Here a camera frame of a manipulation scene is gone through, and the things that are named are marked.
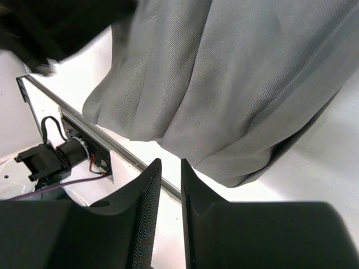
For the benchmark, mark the grey pleated skirt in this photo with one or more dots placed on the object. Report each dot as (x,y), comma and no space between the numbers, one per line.
(225,84)

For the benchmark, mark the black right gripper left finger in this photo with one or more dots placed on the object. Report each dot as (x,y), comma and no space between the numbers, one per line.
(115,232)

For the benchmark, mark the aluminium left frame rail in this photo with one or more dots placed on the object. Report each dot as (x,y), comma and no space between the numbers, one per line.
(86,188)

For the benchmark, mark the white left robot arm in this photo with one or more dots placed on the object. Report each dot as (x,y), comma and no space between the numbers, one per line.
(18,129)

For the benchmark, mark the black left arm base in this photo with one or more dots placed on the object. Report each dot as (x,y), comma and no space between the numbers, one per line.
(49,165)

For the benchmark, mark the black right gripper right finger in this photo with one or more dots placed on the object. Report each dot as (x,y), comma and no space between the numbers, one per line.
(223,234)

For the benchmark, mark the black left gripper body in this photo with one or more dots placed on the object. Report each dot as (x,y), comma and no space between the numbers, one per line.
(39,31)

